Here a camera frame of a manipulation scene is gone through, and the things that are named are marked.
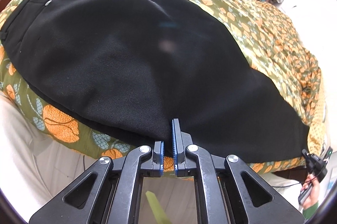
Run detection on black pants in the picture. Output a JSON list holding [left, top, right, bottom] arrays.
[[1, 0, 309, 163]]

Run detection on olive orange floral bedspread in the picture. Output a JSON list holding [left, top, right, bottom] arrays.
[[1, 0, 327, 159]]

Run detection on green right sleeve forearm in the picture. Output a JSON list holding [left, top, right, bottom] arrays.
[[302, 202, 319, 220]]

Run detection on person's right hand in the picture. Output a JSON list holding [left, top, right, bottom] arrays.
[[302, 174, 320, 210]]

